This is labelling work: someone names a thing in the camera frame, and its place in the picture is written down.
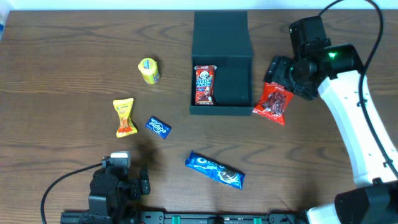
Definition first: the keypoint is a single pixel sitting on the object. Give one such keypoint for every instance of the yellow orange snack packet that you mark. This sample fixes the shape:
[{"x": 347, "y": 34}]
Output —
[{"x": 123, "y": 109}]

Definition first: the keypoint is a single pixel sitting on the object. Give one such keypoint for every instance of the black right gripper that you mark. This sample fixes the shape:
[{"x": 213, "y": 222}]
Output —
[{"x": 277, "y": 71}]

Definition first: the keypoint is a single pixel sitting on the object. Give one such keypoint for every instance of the red Hello Panda box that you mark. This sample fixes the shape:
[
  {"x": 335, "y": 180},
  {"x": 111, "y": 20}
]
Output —
[{"x": 205, "y": 77}]

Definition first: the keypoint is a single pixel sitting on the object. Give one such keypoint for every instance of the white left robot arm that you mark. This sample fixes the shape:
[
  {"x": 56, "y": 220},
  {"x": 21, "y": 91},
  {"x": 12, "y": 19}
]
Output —
[{"x": 111, "y": 208}]

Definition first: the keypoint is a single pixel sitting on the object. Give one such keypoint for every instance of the red snack pouch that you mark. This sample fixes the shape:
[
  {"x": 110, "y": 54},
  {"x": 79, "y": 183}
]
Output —
[{"x": 273, "y": 102}]

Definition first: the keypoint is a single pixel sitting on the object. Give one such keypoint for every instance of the blue Eclipse mints tin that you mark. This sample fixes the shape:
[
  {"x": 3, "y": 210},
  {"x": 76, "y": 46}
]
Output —
[{"x": 159, "y": 127}]

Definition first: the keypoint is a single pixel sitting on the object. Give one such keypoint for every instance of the blue Oreo cookie pack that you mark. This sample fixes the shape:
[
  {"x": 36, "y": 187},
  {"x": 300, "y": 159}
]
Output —
[{"x": 216, "y": 171}]

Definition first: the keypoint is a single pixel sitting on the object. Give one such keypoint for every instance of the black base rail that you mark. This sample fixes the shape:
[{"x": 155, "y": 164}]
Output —
[{"x": 183, "y": 218}]

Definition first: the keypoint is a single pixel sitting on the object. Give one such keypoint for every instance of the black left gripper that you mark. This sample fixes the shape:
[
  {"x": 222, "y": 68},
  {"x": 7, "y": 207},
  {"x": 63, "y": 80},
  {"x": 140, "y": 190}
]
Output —
[{"x": 135, "y": 187}]

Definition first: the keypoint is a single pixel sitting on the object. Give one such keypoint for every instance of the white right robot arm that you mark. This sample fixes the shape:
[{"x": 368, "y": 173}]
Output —
[{"x": 333, "y": 73}]

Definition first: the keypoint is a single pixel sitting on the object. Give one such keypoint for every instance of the black open gift box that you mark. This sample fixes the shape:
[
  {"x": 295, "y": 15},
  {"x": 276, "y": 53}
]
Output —
[{"x": 221, "y": 38}]

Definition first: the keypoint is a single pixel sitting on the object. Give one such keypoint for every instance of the yellow Mentos gum bottle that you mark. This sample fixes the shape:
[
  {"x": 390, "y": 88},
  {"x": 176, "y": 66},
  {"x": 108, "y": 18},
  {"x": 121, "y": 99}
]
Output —
[{"x": 149, "y": 70}]

